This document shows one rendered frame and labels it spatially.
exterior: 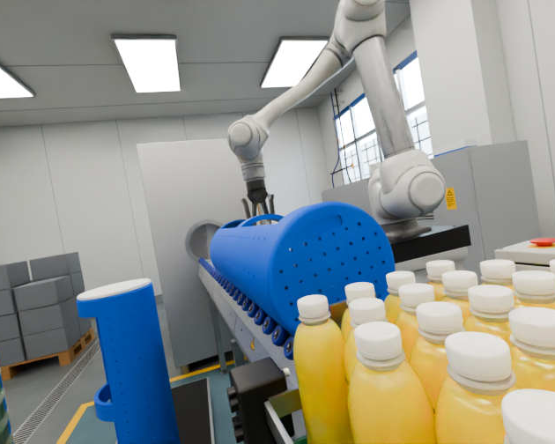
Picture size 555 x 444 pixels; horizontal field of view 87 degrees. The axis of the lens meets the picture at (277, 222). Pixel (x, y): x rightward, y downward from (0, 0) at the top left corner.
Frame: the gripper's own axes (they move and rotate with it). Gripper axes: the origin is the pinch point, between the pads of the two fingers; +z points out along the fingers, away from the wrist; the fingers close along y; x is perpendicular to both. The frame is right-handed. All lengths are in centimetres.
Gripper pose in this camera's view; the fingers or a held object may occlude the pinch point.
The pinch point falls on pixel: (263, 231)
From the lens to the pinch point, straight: 115.7
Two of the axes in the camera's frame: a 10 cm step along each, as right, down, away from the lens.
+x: 3.4, -0.4, -9.4
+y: -9.3, 1.6, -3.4
